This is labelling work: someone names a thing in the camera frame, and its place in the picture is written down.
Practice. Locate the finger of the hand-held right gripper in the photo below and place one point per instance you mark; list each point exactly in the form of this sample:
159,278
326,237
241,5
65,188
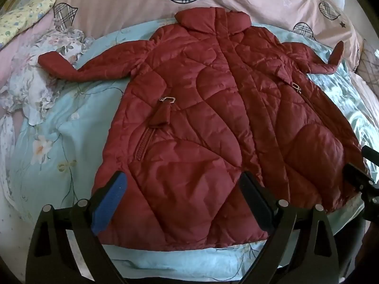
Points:
356,176
371,153

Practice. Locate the yellow floral pillow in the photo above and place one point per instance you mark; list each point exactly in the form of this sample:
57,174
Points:
20,17

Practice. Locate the light blue floral bedsheet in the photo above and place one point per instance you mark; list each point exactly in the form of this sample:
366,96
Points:
59,142

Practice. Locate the white floral ruffled cloth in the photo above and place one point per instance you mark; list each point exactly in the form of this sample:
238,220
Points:
35,88

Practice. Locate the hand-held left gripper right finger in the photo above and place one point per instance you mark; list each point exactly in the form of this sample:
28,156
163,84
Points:
257,204

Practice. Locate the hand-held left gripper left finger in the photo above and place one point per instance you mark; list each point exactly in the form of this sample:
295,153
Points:
110,199

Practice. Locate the red quilted jacket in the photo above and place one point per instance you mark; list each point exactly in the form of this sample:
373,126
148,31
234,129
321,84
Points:
207,118

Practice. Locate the pink quilt with plaid hearts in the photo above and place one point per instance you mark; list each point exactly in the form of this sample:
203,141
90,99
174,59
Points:
133,0

